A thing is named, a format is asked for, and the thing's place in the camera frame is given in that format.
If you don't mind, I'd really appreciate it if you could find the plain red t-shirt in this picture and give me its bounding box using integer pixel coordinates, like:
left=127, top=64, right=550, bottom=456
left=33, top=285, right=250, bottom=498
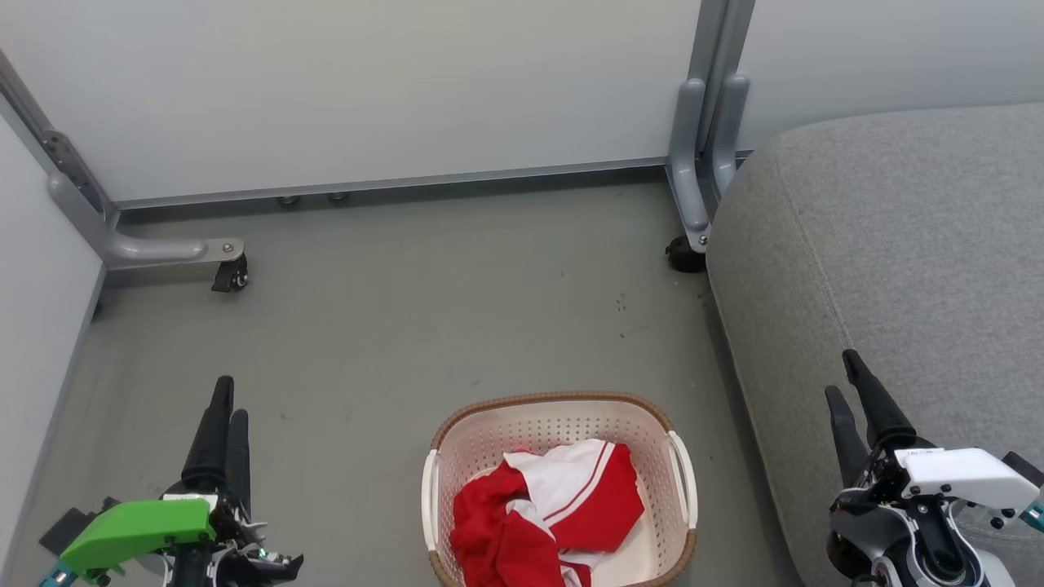
left=450, top=461, right=565, bottom=587

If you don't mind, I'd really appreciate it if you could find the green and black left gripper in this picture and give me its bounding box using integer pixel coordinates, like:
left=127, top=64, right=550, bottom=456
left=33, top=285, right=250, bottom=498
left=39, top=375, right=304, bottom=587

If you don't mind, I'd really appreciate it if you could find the grey fabric sofa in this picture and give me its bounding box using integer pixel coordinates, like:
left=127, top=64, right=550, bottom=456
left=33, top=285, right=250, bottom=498
left=706, top=102, right=1044, bottom=587

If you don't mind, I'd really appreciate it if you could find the black caster wheel with bracket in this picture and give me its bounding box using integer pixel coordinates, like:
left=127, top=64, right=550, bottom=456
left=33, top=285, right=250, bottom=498
left=211, top=253, right=250, bottom=294

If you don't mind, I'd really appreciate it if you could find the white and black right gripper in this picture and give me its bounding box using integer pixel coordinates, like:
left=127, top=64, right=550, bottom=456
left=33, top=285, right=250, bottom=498
left=824, top=349, right=1044, bottom=532

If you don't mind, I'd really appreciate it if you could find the cream perforated laundry basket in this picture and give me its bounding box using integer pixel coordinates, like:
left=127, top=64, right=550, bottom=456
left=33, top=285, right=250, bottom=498
left=421, top=391, right=699, bottom=587

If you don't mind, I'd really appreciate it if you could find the grey partition base rail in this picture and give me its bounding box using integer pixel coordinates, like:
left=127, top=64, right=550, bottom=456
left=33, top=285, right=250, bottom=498
left=110, top=156, right=671, bottom=213

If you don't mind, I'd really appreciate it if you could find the red and white striped garment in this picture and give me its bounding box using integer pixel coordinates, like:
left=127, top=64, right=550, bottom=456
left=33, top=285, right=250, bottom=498
left=503, top=439, right=646, bottom=587

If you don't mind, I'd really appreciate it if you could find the black round caster wheel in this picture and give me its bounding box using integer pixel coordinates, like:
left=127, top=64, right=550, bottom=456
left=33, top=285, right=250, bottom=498
left=665, top=235, right=709, bottom=274

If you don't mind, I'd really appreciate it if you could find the grey partition foot, double post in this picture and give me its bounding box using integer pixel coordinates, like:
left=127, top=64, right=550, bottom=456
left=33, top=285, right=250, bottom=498
left=666, top=0, right=756, bottom=254

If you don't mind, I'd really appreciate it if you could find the grey partition foot, long horizontal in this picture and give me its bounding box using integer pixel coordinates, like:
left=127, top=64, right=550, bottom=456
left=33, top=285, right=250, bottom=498
left=0, top=49, right=246, bottom=271

